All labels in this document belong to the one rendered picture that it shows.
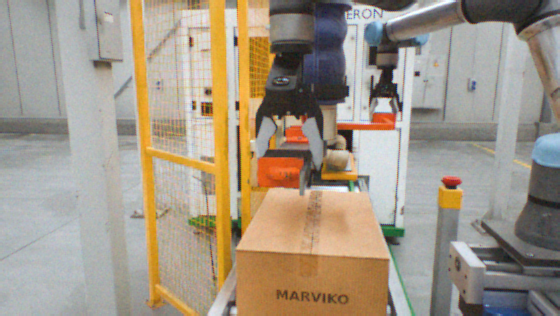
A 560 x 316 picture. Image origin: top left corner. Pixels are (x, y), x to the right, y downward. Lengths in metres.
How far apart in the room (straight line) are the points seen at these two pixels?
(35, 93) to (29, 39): 1.39
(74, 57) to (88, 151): 0.41
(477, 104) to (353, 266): 9.46
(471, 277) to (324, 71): 0.64
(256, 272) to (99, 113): 1.10
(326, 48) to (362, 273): 0.63
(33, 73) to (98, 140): 10.49
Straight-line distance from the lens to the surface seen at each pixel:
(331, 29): 1.16
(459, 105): 10.25
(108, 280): 2.09
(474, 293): 1.00
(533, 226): 1.02
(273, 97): 0.56
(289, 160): 0.61
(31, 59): 12.35
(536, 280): 1.03
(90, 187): 1.96
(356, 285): 1.07
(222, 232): 1.82
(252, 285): 1.09
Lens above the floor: 1.39
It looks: 11 degrees down
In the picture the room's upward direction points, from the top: straight up
